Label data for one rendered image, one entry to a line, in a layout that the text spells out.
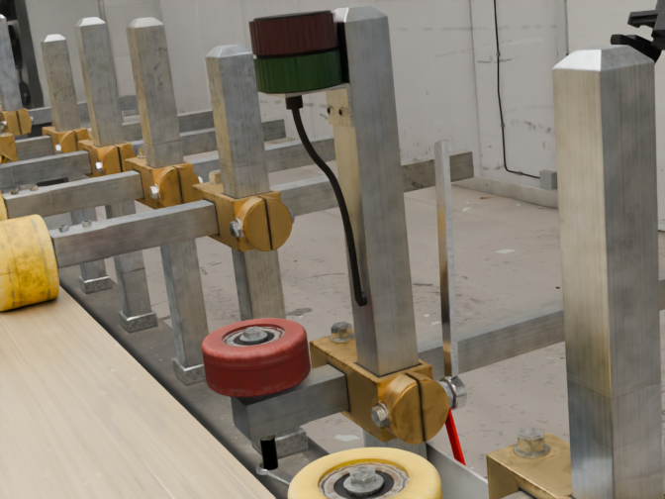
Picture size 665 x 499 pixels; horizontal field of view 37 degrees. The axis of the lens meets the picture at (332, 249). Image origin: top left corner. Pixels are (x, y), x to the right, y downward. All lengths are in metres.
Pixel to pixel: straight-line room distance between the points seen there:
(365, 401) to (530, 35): 4.14
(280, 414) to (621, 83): 0.39
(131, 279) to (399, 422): 0.78
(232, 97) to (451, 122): 4.56
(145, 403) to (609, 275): 0.33
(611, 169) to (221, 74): 0.50
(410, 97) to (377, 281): 5.08
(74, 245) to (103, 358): 0.19
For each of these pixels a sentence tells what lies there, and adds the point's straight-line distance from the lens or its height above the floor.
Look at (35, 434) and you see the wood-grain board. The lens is 0.68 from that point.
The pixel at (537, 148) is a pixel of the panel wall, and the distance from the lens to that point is 4.90.
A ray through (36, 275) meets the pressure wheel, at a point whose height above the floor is 0.94.
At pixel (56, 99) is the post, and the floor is 1.02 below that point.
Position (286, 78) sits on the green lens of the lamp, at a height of 1.10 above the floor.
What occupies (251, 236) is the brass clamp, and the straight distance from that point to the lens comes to 0.93.
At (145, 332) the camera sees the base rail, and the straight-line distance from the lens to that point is 1.46.
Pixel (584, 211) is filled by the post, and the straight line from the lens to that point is 0.52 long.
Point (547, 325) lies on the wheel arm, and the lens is 0.89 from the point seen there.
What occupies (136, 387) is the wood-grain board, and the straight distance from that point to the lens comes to 0.72.
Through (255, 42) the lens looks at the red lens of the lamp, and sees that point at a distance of 0.69.
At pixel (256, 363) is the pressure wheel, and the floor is 0.90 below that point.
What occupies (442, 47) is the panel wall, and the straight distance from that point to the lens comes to 5.45.
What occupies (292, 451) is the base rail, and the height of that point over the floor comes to 0.70.
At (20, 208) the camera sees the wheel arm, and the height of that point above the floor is 0.95.
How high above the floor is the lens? 1.16
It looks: 15 degrees down
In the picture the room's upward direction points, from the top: 6 degrees counter-clockwise
